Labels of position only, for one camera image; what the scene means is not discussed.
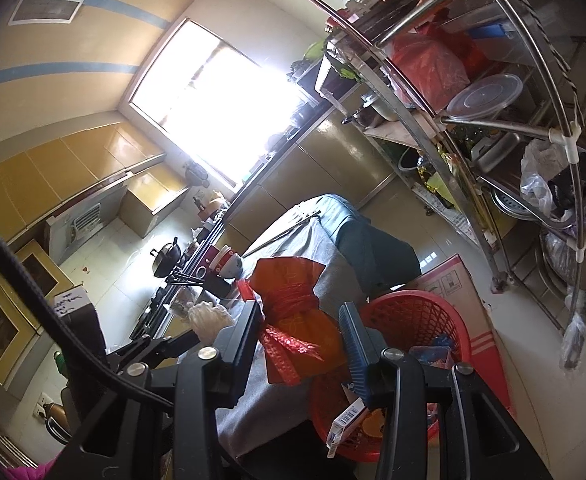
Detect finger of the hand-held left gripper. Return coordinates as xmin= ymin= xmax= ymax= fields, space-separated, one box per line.
xmin=105 ymin=332 xmax=201 ymax=375

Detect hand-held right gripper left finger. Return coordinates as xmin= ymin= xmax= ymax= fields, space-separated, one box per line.
xmin=55 ymin=301 xmax=265 ymax=480

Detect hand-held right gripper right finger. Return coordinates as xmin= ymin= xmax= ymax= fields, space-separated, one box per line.
xmin=338 ymin=301 xmax=554 ymax=480

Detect red plastic basket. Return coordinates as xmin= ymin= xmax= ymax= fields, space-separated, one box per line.
xmin=310 ymin=290 xmax=474 ymax=463

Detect thick blue white cardboard box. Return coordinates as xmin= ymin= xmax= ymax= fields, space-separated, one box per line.
xmin=325 ymin=399 xmax=366 ymax=458

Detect gas stove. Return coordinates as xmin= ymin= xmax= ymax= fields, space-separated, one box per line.
xmin=130 ymin=280 xmax=175 ymax=341

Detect bagged white bowl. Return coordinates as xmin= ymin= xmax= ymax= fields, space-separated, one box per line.
xmin=185 ymin=300 xmax=236 ymax=343

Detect black chopstick holder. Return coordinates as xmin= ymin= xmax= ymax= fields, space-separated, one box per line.
xmin=200 ymin=272 xmax=235 ymax=298

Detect yellow framed cabinet doors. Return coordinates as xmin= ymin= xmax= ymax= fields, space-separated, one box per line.
xmin=0 ymin=240 xmax=74 ymax=387

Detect steel kettle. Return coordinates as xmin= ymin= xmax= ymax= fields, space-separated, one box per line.
xmin=38 ymin=400 xmax=74 ymax=446

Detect red and white bowl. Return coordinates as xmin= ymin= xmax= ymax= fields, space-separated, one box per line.
xmin=221 ymin=247 xmax=246 ymax=281
xmin=208 ymin=246 xmax=234 ymax=273

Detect black wok with lid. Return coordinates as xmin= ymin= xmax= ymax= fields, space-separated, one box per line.
xmin=150 ymin=237 xmax=183 ymax=278

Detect blue table cover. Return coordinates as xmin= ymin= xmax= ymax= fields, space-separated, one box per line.
xmin=323 ymin=194 xmax=421 ymax=301

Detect range hood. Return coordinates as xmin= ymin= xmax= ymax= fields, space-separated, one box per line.
xmin=48 ymin=200 xmax=104 ymax=261

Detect pink cardboard box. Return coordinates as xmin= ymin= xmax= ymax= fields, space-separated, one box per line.
xmin=418 ymin=254 xmax=516 ymax=421

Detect long wooden stick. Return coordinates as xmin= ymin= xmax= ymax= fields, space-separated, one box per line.
xmin=245 ymin=210 xmax=321 ymax=256

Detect grey tablecloth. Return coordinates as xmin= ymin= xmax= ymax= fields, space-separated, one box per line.
xmin=215 ymin=200 xmax=354 ymax=460

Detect hanging grey cloth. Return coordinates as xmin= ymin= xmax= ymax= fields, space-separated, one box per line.
xmin=183 ymin=160 xmax=209 ymax=186

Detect yellow green plastic bag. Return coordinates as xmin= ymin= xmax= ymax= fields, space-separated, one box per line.
xmin=413 ymin=155 xmax=459 ymax=206

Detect black bucket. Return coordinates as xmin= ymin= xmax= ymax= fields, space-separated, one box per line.
xmin=398 ymin=147 xmax=421 ymax=176

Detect yellow base cabinets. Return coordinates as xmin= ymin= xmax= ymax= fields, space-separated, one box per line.
xmin=213 ymin=80 xmax=399 ymax=261

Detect wood and steel shelf unit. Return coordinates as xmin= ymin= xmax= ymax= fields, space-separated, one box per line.
xmin=343 ymin=90 xmax=474 ymax=211

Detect steel tray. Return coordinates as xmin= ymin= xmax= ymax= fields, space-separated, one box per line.
xmin=470 ymin=132 xmax=586 ymax=221

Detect window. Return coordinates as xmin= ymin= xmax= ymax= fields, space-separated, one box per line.
xmin=128 ymin=19 xmax=309 ymax=191

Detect curved steel rack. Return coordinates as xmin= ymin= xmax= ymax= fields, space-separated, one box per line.
xmin=280 ymin=0 xmax=586 ymax=371

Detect white plastic bag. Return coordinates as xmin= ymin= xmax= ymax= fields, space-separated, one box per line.
xmin=520 ymin=137 xmax=574 ymax=221

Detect dark microwave oven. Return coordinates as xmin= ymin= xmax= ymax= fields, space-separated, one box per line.
xmin=315 ymin=52 xmax=365 ymax=106

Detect clear lidded plastic container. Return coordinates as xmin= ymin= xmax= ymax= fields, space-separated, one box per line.
xmin=446 ymin=74 xmax=524 ymax=123

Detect large red plastic bag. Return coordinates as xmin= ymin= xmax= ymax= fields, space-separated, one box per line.
xmin=388 ymin=25 xmax=474 ymax=111

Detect ceiling vent panel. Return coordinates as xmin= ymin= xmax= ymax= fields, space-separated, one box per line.
xmin=8 ymin=0 xmax=84 ymax=26

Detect black cable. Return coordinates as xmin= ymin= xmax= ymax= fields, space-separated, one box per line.
xmin=0 ymin=212 xmax=176 ymax=408

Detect small yellow wall cabinet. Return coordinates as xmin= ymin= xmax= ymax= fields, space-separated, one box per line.
xmin=120 ymin=165 xmax=191 ymax=238

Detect yellow wall cabinet row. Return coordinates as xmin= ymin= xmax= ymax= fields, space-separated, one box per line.
xmin=0 ymin=122 xmax=169 ymax=261

